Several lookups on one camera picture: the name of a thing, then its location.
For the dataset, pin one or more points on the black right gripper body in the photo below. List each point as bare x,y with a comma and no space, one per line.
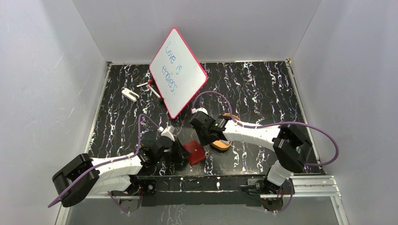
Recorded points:
203,138

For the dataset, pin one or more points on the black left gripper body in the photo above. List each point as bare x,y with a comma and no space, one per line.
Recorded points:
175,148

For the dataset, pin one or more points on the red leather card holder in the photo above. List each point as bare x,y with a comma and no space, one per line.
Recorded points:
197,152

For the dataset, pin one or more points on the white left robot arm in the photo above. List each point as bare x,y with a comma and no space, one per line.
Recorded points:
84,176

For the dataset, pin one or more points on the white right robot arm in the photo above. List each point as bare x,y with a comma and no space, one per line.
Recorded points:
291,146

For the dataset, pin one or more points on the orange oval tray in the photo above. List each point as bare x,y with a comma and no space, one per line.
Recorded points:
215,144

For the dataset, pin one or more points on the pink framed whiteboard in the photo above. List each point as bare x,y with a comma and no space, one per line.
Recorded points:
177,73

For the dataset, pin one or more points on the white whiteboard eraser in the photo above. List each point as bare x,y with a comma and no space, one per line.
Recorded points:
130,94

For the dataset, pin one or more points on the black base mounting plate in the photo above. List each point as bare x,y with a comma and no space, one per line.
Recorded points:
198,190

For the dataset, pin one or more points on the red capped marker pen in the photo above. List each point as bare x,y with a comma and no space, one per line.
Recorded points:
144,84

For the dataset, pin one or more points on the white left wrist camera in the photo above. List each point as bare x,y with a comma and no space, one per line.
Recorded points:
167,132

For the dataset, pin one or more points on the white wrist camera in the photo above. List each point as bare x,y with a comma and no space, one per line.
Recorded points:
167,132
201,109

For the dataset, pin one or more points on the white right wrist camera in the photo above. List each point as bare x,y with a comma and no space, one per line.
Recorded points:
201,109

